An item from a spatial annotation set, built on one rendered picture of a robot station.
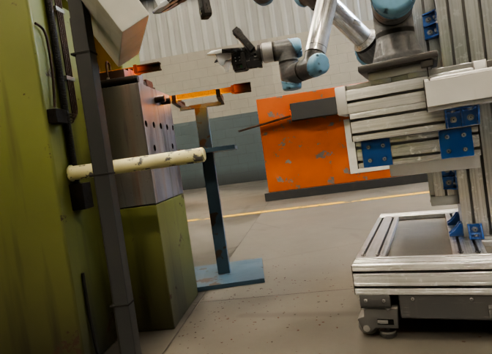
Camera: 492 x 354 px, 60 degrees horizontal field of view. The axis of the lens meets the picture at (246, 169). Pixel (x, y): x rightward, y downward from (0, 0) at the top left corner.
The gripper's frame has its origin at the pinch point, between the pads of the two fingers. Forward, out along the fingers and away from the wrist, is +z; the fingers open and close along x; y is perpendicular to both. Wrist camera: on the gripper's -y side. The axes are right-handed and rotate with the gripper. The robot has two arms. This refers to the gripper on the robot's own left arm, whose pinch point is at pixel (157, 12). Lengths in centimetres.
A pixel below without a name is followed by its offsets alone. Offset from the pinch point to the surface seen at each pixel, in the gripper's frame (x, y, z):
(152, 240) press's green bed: -31, -58, 44
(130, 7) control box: 27.0, -1.9, 13.2
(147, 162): -5.4, -33.5, 29.7
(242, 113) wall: -757, -100, -261
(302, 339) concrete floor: 6, -106, 28
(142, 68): -44.7, -4.2, 4.7
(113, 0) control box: 27.0, 1.3, 15.4
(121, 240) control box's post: 10, -45, 49
